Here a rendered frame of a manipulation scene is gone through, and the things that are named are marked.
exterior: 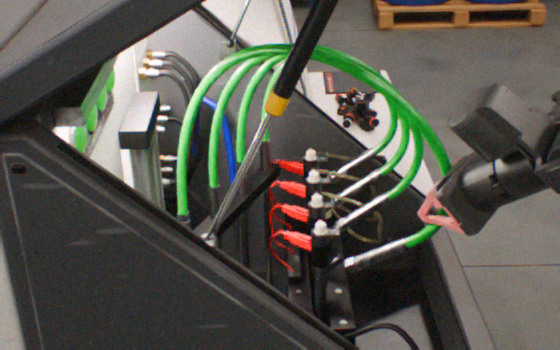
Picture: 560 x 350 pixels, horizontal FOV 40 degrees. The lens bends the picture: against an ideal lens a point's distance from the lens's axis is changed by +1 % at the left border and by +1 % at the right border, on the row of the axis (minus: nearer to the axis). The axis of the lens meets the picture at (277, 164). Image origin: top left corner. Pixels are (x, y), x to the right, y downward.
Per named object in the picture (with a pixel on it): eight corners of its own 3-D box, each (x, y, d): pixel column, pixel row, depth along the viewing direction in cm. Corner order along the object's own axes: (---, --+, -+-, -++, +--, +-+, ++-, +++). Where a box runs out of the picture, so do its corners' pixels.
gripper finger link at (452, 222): (394, 206, 94) (442, 184, 86) (424, 174, 98) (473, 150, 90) (428, 248, 94) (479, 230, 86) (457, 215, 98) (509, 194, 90)
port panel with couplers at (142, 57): (170, 215, 130) (152, 41, 116) (150, 215, 130) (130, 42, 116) (178, 179, 142) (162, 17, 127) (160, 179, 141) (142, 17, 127)
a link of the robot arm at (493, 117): (601, 183, 71) (625, 120, 76) (513, 103, 69) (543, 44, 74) (510, 215, 81) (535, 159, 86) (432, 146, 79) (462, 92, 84)
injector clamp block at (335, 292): (353, 403, 120) (356, 326, 113) (290, 405, 120) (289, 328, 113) (334, 275, 150) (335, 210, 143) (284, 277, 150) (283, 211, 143)
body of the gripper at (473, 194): (429, 195, 86) (473, 176, 80) (473, 147, 92) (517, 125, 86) (465, 239, 87) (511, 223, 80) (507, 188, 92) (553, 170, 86)
